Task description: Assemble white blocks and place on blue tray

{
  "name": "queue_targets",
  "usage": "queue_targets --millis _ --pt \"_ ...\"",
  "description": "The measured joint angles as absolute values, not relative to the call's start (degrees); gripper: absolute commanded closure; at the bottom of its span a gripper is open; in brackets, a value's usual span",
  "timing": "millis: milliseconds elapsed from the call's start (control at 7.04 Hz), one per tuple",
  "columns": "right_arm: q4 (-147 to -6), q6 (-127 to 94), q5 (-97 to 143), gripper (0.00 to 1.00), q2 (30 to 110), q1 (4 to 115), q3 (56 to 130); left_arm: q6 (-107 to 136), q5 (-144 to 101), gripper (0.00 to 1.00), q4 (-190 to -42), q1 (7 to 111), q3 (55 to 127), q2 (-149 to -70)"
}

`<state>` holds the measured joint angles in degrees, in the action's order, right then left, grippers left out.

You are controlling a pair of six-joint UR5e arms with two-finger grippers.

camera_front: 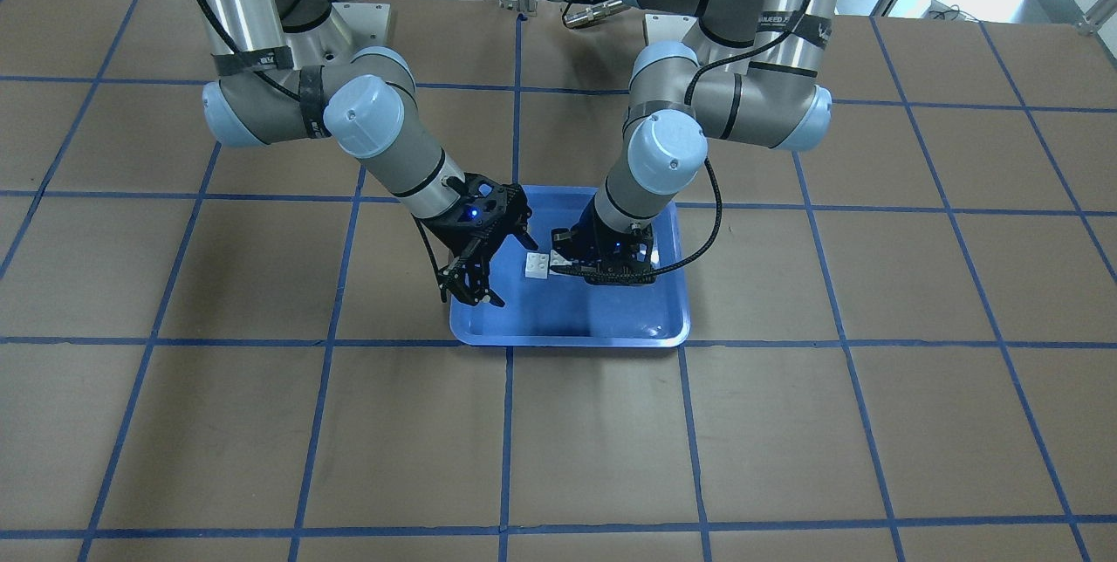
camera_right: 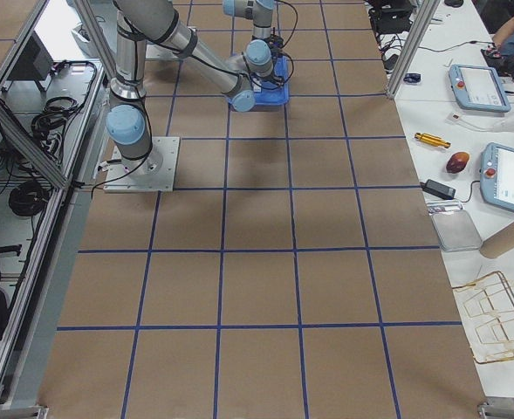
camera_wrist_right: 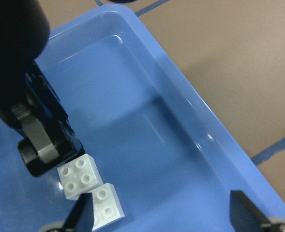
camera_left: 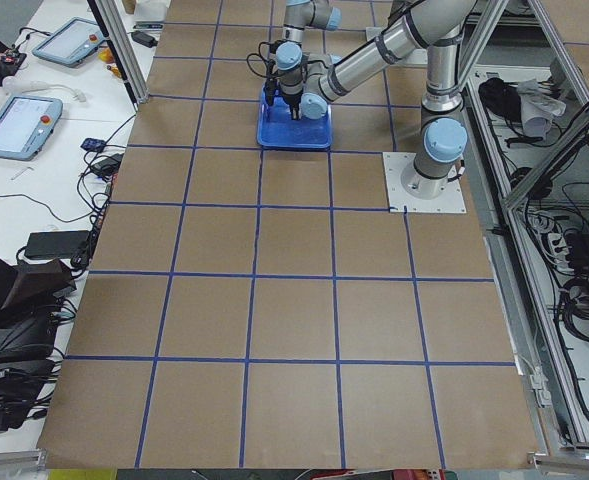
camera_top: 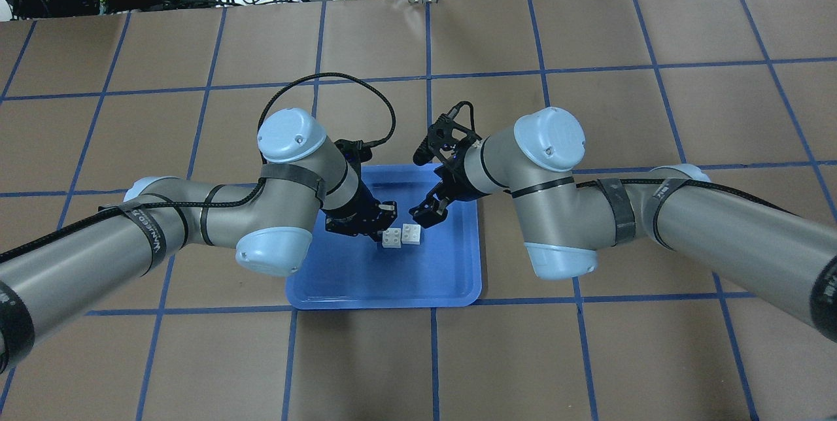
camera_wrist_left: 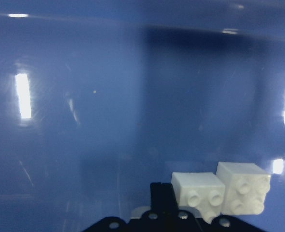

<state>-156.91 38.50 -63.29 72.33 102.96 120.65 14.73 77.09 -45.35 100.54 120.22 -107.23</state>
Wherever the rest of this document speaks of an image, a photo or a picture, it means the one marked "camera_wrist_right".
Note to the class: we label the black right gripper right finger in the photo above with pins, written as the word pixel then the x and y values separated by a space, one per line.
pixel 245 216

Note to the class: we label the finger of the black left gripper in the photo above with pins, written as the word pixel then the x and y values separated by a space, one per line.
pixel 48 138

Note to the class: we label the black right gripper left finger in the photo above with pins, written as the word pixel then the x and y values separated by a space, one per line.
pixel 81 216

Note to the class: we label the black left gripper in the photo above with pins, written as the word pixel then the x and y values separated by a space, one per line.
pixel 11 48

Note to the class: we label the white toy block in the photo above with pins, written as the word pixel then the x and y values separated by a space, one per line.
pixel 106 206
pixel 79 176

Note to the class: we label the blue plastic tray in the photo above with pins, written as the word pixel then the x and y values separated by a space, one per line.
pixel 172 162

